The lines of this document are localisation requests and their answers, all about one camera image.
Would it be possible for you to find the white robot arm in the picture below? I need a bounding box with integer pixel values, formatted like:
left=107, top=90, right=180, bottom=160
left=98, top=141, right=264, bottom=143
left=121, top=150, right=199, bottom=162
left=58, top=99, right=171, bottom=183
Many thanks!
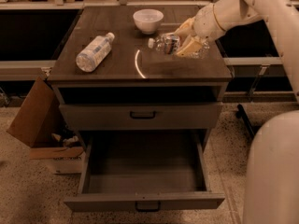
left=177, top=0, right=299, bottom=224

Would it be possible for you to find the brown cardboard box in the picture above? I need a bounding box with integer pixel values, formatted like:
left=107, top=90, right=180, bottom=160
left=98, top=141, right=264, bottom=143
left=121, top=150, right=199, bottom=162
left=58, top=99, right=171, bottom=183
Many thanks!
left=7, top=78, right=85, bottom=175

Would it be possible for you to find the closed grey upper drawer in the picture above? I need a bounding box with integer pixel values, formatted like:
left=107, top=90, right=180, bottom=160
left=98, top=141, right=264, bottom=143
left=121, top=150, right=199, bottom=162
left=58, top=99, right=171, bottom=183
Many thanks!
left=59, top=102, right=222, bottom=131

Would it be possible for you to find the clear water bottle dark label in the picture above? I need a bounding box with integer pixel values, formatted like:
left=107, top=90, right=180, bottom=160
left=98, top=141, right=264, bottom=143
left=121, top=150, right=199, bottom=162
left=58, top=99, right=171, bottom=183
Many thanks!
left=148, top=33, right=209, bottom=59

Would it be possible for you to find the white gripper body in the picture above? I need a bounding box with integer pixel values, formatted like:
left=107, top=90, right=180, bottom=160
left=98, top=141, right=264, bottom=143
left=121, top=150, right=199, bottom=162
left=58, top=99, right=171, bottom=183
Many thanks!
left=193, top=4, right=225, bottom=42

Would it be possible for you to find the white bowl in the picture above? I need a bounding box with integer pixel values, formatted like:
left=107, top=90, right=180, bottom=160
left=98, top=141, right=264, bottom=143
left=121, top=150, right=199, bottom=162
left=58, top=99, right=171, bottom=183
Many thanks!
left=133, top=9, right=164, bottom=35

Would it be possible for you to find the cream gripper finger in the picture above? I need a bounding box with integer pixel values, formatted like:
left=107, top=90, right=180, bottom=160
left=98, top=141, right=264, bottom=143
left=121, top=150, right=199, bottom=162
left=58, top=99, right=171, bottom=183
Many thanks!
left=174, top=17, right=196, bottom=37
left=176, top=35, right=203, bottom=57

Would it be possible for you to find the white frosted bottle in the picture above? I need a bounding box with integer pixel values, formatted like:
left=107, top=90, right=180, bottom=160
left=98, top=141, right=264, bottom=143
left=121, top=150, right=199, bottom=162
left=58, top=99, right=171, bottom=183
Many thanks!
left=76, top=33, right=115, bottom=72

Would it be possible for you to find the grey drawer cabinet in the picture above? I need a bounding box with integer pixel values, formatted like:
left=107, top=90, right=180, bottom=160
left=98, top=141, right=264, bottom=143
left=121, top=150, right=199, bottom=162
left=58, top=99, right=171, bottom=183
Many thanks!
left=49, top=6, right=231, bottom=143

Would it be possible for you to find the open grey lower drawer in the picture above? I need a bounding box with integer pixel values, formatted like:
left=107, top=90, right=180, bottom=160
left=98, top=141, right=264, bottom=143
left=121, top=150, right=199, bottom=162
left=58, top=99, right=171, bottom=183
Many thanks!
left=64, top=131, right=225, bottom=212

